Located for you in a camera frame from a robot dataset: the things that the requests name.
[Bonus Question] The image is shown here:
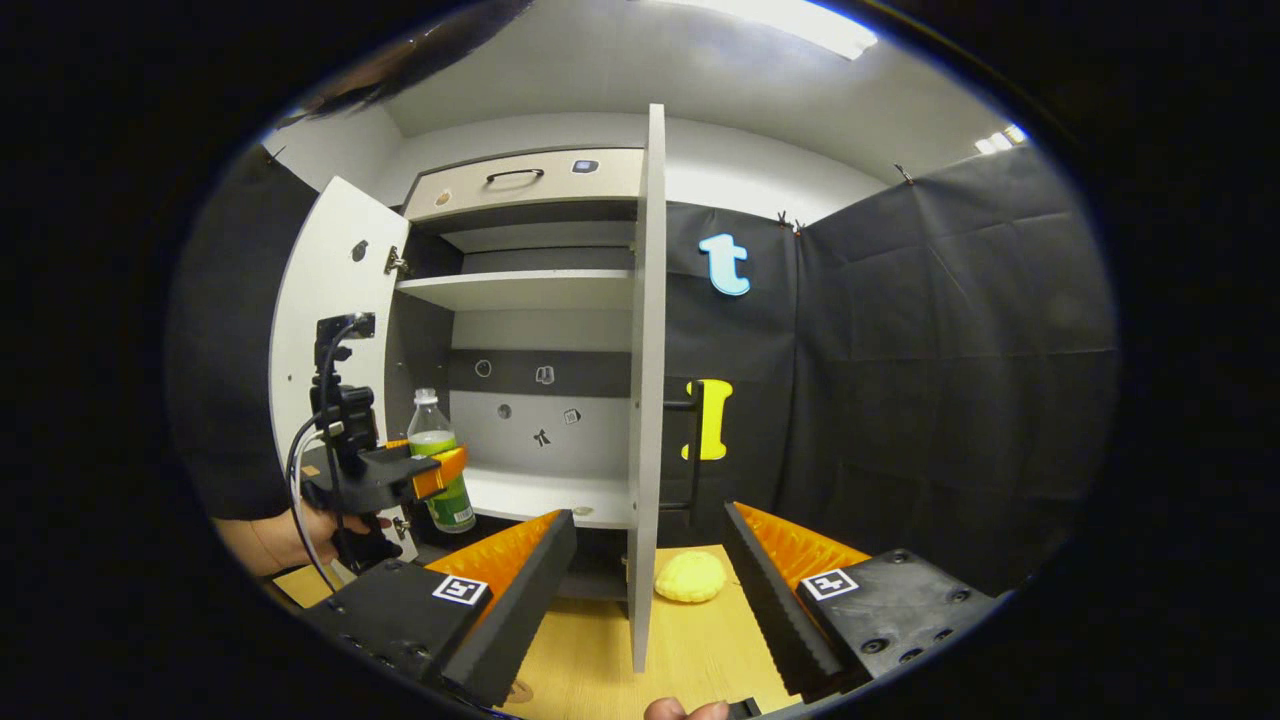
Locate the white cabinet door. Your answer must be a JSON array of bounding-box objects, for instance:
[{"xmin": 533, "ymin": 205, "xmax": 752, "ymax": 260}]
[
  {"xmin": 627, "ymin": 103, "xmax": 668, "ymax": 674},
  {"xmin": 268, "ymin": 175, "xmax": 419, "ymax": 561}
]

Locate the white cabinet shelf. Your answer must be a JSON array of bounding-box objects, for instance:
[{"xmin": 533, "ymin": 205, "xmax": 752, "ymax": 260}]
[
  {"xmin": 462, "ymin": 465, "xmax": 633, "ymax": 529},
  {"xmin": 395, "ymin": 270, "xmax": 636, "ymax": 313}
]

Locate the yellow round foam toy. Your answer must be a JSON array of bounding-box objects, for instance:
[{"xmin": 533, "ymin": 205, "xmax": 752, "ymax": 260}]
[{"xmin": 654, "ymin": 549, "xmax": 728, "ymax": 605}]

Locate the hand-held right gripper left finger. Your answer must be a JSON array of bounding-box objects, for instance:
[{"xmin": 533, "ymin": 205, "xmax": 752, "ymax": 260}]
[{"xmin": 300, "ymin": 508, "xmax": 579, "ymax": 709}]

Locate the black cable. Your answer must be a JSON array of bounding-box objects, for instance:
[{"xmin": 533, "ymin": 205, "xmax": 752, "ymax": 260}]
[{"xmin": 285, "ymin": 415, "xmax": 346, "ymax": 593}]

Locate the black door handle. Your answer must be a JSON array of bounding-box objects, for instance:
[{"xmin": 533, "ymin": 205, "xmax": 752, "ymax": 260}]
[{"xmin": 663, "ymin": 383, "xmax": 704, "ymax": 513}]

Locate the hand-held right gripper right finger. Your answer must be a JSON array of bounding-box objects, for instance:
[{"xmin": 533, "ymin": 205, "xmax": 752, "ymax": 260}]
[{"xmin": 722, "ymin": 502, "xmax": 1011, "ymax": 703}]

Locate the white cabinet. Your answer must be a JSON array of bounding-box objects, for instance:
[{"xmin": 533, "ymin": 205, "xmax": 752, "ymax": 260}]
[{"xmin": 385, "ymin": 145, "xmax": 651, "ymax": 601}]

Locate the beige cabinet drawer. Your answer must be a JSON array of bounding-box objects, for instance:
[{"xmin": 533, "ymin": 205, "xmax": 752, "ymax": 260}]
[{"xmin": 403, "ymin": 148, "xmax": 644, "ymax": 223}]

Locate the green label plastic bottle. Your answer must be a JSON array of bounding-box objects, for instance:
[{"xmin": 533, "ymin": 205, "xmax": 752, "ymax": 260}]
[{"xmin": 407, "ymin": 388, "xmax": 478, "ymax": 534}]

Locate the long ceiling light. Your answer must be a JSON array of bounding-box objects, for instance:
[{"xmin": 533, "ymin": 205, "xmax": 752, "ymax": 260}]
[{"xmin": 655, "ymin": 0, "xmax": 881, "ymax": 61}]

